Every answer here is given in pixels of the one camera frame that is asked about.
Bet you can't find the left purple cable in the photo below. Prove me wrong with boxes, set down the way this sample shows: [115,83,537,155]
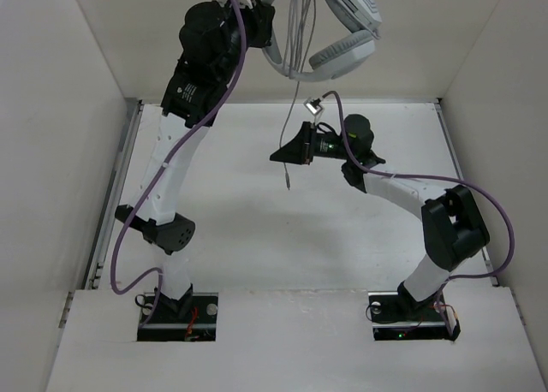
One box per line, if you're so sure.
[110,0,248,327]

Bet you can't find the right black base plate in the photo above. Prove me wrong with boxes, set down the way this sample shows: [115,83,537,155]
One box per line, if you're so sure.
[365,291,462,342]

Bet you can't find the grey white headphones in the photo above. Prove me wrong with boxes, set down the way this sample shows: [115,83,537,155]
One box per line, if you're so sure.
[263,0,382,83]

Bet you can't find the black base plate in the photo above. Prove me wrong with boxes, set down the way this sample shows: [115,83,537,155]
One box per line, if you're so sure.
[135,293,219,342]
[365,291,462,342]

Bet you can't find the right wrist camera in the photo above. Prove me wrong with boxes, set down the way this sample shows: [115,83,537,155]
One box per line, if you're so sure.
[303,98,325,116]

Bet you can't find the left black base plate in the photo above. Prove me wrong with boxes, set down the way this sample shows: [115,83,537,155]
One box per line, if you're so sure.
[135,293,219,342]

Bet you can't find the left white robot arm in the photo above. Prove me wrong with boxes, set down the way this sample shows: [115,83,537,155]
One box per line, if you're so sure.
[115,0,275,321]

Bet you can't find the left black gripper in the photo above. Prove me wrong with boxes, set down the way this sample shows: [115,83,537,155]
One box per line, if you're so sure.
[214,0,274,83]

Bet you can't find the grey headphone cable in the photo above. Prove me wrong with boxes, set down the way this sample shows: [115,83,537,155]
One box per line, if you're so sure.
[277,0,320,192]

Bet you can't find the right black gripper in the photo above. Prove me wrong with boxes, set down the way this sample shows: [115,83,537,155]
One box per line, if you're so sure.
[271,121,353,164]

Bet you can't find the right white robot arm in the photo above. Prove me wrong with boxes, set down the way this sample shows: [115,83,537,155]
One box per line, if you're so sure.
[270,114,490,318]

